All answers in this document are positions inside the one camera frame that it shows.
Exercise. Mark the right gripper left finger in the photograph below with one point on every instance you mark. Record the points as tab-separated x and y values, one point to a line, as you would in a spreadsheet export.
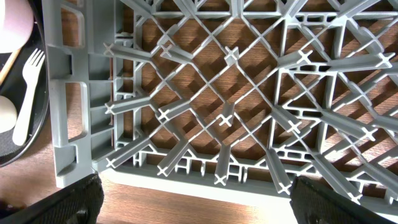
79	202

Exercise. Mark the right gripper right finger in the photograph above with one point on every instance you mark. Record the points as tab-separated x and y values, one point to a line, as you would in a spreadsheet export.
312	203

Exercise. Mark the white plastic fork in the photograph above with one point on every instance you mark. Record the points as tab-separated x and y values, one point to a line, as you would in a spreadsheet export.
30	73

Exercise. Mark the small white cup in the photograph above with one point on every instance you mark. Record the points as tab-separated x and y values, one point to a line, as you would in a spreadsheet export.
8	115

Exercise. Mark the wooden chopstick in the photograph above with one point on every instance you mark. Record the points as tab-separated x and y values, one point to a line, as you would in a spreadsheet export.
8	65

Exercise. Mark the pink bowl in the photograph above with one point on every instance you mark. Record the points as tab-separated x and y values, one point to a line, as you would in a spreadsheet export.
17	21

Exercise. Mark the grey plastic dishwasher rack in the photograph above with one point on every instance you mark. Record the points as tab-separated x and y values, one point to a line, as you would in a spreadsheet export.
227	100

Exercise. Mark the round black serving tray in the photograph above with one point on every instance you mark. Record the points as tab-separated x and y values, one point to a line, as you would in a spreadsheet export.
14	88

